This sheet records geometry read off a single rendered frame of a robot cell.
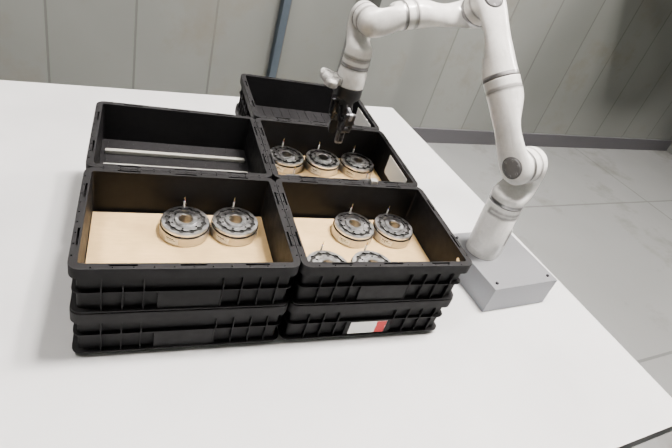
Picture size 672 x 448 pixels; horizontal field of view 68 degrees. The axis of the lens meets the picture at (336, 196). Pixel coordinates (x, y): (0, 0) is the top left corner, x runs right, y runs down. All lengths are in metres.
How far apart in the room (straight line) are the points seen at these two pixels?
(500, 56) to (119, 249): 0.98
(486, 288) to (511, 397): 0.29
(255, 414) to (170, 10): 2.25
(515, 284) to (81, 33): 2.34
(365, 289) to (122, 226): 0.53
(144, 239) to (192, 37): 1.95
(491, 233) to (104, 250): 0.94
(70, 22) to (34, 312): 1.94
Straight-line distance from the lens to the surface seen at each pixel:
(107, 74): 2.99
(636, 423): 1.45
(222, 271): 0.93
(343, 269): 1.00
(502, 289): 1.39
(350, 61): 1.27
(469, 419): 1.18
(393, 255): 1.24
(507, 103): 1.32
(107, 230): 1.14
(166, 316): 1.01
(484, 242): 1.43
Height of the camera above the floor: 1.57
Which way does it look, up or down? 33 degrees down
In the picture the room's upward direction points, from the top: 18 degrees clockwise
